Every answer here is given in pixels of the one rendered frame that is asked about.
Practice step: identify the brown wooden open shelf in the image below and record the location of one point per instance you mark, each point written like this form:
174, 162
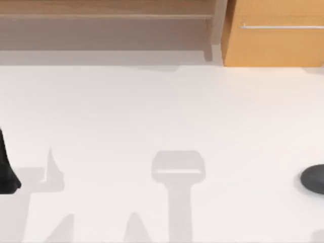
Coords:
106, 25

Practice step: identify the light wooden cupboard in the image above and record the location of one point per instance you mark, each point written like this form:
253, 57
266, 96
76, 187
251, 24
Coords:
273, 48

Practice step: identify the dark grey round coaster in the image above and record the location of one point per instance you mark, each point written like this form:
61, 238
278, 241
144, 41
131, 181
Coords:
314, 178

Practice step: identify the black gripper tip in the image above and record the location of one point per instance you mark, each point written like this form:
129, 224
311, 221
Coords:
5, 174

